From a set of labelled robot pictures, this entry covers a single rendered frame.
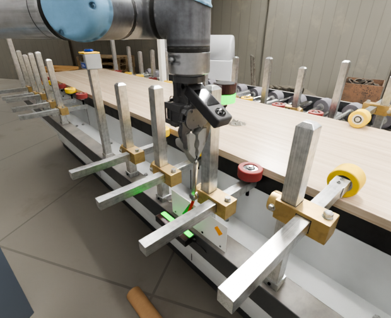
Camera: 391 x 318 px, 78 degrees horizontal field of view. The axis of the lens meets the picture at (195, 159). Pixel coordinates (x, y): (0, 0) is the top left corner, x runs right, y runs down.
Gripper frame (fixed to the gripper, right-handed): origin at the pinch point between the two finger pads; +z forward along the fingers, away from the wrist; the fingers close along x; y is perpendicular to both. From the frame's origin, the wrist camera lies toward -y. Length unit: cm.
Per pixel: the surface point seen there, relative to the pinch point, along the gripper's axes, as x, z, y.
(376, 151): -68, 11, -26
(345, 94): -451, 68, 97
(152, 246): 16.3, 16.1, -3.0
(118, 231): -12, 101, 96
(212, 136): -6.6, -4.0, 0.7
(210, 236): -5.3, 29.1, -1.2
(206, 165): -6.0, 5.0, 2.0
